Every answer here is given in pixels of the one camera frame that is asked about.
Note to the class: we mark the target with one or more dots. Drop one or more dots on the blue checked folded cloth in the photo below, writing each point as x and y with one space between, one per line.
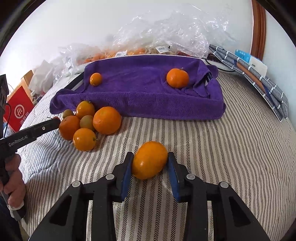
270 91

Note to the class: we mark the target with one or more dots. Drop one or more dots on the small red apple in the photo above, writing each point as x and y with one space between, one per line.
55 117

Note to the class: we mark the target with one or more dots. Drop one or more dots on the crumpled clear plastic bag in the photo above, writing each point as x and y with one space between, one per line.
72 60

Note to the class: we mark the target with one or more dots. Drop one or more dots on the brown wooden door frame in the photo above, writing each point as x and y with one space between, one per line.
259 30

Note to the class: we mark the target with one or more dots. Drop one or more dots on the person's left hand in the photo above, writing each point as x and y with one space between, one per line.
15 186

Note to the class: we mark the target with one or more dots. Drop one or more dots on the white plastic bag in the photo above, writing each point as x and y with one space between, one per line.
42 79

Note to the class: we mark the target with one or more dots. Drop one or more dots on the green kiwi fruit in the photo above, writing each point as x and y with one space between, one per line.
87 122
67 113

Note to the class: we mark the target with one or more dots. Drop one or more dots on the orange mandarin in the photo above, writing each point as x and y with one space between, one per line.
68 126
177 78
95 79

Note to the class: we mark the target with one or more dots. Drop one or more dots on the large orange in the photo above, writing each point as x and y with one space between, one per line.
107 120

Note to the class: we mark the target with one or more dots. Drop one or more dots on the oval yellow orange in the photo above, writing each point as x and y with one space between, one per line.
149 160

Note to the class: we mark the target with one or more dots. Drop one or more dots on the black tray under towel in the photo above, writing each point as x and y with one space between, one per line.
77 81

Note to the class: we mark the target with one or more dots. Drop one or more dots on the purple towel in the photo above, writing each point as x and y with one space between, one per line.
136 86

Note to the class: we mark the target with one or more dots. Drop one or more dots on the red paper shopping bag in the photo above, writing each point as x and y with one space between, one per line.
21 105

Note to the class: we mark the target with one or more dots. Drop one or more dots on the blue white tissue pack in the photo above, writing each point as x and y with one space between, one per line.
257 64

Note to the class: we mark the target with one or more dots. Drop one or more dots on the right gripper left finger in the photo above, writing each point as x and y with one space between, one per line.
67 218

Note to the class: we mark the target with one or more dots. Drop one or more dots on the clear plastic bags of fruit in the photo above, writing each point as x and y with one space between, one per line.
187 30

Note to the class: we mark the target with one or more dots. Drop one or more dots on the striped quilted mattress cover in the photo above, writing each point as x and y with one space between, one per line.
248 147

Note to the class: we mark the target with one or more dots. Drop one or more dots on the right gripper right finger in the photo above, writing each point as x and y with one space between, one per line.
232 219

